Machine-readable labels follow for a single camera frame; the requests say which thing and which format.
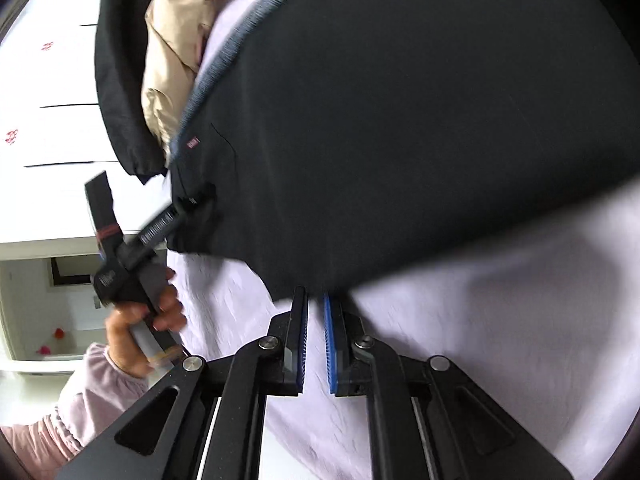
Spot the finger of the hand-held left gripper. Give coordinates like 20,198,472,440
171,182,219,232

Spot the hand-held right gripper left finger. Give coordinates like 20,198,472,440
52,286,310,480

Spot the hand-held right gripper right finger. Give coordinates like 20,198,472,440
322,292,576,480

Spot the black pants grey waistband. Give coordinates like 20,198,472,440
167,0,640,307

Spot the person's left forearm pink sleeve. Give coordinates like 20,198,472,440
0,342,151,472

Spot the person's left hand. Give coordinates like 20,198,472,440
105,267,188,378

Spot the black jacket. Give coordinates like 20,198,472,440
95,0,173,178

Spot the white wardrobe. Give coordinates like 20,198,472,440
0,7,168,246

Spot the beige puffer jacket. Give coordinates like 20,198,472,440
141,0,261,155

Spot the lavender embossed blanket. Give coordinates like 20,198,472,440
165,0,640,480

